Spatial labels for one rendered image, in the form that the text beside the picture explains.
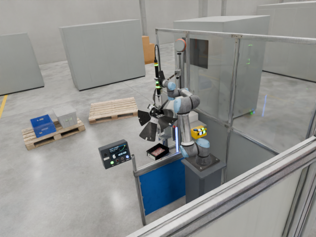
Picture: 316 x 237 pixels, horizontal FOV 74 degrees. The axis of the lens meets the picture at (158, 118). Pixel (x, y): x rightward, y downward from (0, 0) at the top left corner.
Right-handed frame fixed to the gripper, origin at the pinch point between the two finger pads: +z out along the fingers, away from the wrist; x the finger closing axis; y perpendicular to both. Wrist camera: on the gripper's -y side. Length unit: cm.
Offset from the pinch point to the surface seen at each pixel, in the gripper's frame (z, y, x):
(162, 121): -16, 48, -5
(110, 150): -43, 43, -74
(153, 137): -8, 70, -14
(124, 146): -43, 44, -61
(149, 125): 2, 59, -13
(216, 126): -24, 77, 70
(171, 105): 17, 48, 28
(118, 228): -27, 166, -83
